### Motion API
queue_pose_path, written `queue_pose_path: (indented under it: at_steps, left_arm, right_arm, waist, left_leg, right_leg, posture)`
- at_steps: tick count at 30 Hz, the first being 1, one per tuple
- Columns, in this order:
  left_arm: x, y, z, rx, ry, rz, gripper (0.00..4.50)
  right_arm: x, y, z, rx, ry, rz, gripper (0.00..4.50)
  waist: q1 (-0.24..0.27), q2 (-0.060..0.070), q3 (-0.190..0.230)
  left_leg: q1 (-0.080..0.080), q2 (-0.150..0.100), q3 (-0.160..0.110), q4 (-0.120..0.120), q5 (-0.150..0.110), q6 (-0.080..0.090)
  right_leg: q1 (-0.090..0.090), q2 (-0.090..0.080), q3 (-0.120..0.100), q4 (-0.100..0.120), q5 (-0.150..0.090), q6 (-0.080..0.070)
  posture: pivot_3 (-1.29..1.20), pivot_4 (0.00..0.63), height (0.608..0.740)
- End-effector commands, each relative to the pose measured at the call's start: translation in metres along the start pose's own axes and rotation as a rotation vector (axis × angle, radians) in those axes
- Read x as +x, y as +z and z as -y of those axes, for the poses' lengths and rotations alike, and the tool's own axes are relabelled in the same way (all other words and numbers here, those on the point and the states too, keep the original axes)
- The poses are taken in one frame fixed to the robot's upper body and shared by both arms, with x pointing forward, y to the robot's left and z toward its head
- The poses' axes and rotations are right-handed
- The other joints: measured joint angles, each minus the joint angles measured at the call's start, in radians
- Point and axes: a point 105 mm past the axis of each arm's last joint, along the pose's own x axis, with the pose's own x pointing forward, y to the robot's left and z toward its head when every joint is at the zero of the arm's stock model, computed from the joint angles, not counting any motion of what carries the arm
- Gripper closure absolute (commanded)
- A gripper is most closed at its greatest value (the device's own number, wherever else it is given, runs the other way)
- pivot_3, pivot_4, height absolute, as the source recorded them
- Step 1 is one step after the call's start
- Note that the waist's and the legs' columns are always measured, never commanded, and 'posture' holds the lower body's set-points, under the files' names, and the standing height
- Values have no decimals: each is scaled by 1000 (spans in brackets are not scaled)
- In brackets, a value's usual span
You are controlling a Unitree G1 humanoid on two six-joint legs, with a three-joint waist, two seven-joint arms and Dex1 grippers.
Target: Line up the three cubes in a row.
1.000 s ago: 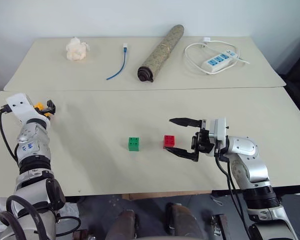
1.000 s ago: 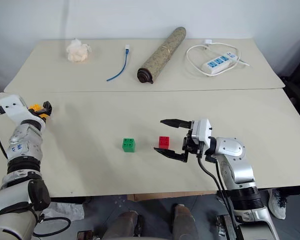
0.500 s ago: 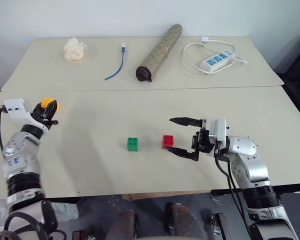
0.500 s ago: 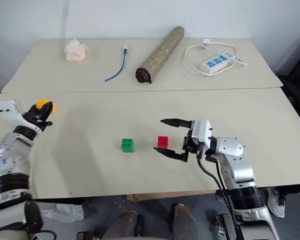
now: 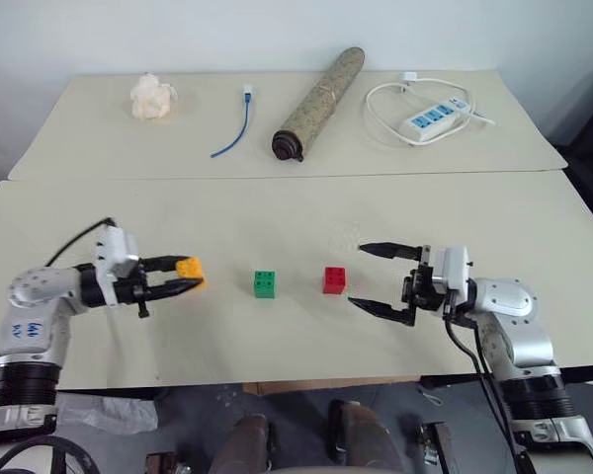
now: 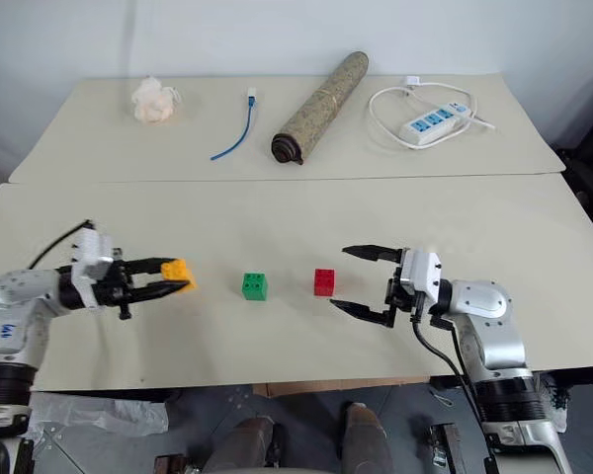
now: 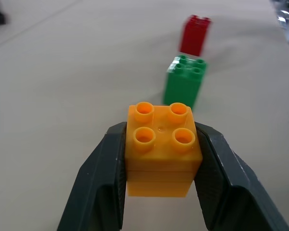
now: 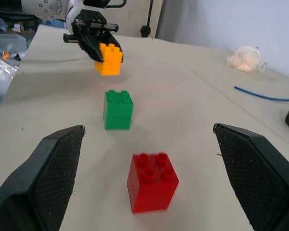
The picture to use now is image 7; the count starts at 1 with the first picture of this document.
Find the shiny metallic object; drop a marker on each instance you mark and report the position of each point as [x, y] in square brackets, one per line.
[287, 19]

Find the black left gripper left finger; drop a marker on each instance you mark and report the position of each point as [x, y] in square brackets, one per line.
[98, 183]

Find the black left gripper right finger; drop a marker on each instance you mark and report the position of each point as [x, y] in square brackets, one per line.
[233, 187]

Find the red studded building block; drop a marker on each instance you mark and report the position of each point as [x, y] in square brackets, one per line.
[195, 36]

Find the orange studded building block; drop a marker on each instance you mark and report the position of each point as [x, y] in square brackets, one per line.
[162, 154]

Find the green studded building block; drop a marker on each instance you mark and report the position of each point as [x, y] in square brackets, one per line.
[183, 83]

